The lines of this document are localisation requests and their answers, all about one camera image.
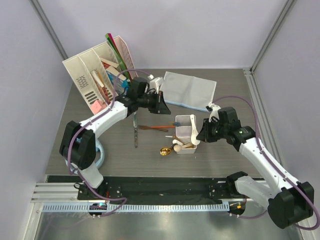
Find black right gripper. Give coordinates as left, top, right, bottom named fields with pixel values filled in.
left=196, top=118, right=228, bottom=143

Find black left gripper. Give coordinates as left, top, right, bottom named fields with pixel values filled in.
left=137, top=90, right=171, bottom=115

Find silver table knife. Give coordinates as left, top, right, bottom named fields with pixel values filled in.
left=133, top=111, right=138, bottom=148

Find white utensil container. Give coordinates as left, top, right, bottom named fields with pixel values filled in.
left=174, top=114, right=198, bottom=155

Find beige wooden spoon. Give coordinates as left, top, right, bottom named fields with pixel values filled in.
left=173, top=143, right=194, bottom=153

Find white ceramic spoon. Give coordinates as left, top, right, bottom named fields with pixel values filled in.
left=189, top=114, right=201, bottom=146
left=172, top=139, right=184, bottom=146

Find grey cloth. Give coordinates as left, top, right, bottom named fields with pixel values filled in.
left=160, top=71, right=217, bottom=112

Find white desktop file organizer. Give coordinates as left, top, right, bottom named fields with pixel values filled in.
left=62, top=36, right=135, bottom=114

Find orange plastic utensil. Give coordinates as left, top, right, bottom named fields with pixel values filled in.
left=150, top=125, right=176, bottom=129

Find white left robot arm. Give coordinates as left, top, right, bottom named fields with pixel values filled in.
left=59, top=77, right=171, bottom=200

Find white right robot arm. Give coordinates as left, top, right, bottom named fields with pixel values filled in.
left=196, top=103, right=320, bottom=229

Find blue plastic fork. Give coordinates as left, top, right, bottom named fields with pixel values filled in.
left=170, top=121, right=181, bottom=127

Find blue illustrated book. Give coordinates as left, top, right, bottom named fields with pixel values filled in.
left=106, top=66, right=130, bottom=95

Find green plastic folder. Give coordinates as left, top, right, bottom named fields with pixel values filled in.
left=105, top=33, right=135, bottom=71

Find red striped book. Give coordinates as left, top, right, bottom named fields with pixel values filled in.
left=90, top=70, right=113, bottom=105

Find pink box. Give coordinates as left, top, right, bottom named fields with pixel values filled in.
left=90, top=99, right=107, bottom=115

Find light blue headphones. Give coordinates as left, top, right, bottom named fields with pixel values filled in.
left=70, top=140, right=106, bottom=175

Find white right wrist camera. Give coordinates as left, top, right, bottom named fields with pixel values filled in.
left=206, top=102, right=221, bottom=122

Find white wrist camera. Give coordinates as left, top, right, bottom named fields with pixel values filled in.
left=206, top=102, right=221, bottom=122
left=148, top=74, right=165, bottom=94

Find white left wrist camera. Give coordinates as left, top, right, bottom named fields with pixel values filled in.
left=148, top=74, right=165, bottom=94

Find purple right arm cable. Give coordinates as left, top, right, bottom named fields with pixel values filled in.
left=212, top=95, right=320, bottom=230

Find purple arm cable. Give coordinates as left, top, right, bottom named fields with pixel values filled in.
left=212, top=95, right=320, bottom=230
left=67, top=69, right=152, bottom=217

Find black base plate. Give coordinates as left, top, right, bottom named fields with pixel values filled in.
left=47, top=175, right=261, bottom=201

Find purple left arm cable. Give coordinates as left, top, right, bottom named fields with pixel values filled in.
left=67, top=69, right=152, bottom=217

